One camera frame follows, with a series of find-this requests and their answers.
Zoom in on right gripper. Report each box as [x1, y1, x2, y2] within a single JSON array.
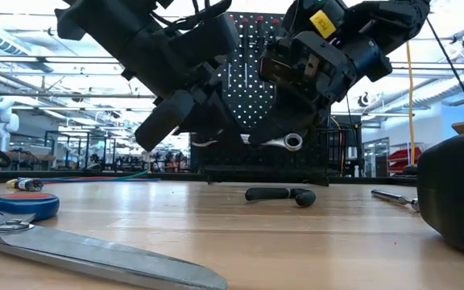
[[248, 31, 358, 145]]

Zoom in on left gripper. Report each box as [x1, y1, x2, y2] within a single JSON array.
[[134, 64, 249, 153]]

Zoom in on silver combination wrench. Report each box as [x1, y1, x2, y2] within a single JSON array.
[[191, 132, 305, 152]]

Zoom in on black handled pliers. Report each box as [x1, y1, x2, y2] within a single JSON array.
[[243, 186, 317, 209]]

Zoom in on silver nut driver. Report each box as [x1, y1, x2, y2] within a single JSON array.
[[370, 188, 421, 213]]

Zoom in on black metal peg board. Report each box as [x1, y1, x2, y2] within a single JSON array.
[[189, 10, 313, 178]]

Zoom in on glass door cabinet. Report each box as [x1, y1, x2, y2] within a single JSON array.
[[362, 137, 390, 178]]

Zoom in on red storage bins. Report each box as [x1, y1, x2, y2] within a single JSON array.
[[387, 147, 425, 174]]

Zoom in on black rounded object right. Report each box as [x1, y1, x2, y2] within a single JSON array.
[[416, 130, 464, 262]]

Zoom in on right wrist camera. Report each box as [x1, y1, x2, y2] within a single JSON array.
[[258, 38, 300, 89]]

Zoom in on black wire basket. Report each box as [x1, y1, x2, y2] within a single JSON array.
[[189, 127, 350, 187]]

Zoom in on black ceiling cord reel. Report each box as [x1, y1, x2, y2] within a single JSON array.
[[356, 91, 374, 109]]

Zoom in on yellow cable label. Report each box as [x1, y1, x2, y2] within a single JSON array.
[[309, 10, 337, 39]]

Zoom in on black aluminium table frame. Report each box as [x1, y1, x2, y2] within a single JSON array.
[[0, 171, 418, 187]]

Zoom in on yellow hanging cable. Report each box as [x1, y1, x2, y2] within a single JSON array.
[[405, 42, 417, 167]]

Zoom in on long black hanging cable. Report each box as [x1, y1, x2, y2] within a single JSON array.
[[427, 18, 464, 132]]

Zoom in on blue red handled scissors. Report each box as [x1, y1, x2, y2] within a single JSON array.
[[0, 192, 228, 290]]

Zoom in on coloured wire bundle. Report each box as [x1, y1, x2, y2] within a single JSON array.
[[5, 171, 161, 193]]

